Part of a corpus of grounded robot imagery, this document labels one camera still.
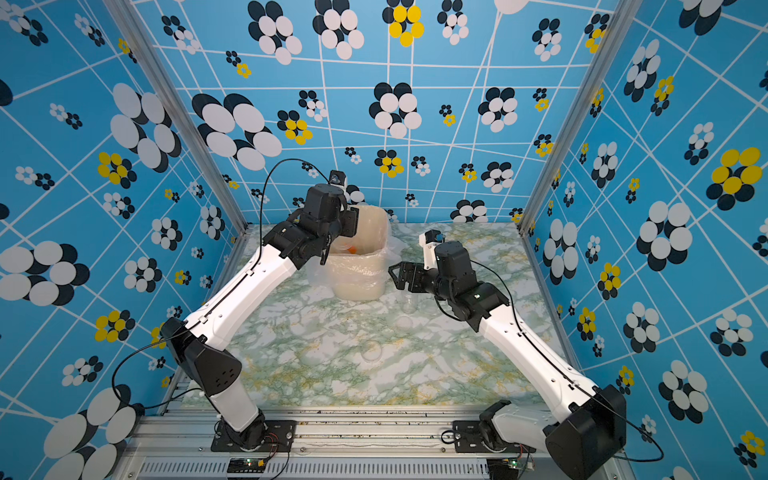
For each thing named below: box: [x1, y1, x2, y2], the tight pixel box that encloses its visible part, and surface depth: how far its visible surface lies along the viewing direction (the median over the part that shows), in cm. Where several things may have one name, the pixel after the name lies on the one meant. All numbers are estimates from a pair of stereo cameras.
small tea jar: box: [401, 294, 417, 314], surface depth 98 cm
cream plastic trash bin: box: [329, 205, 389, 302], surface depth 83 cm
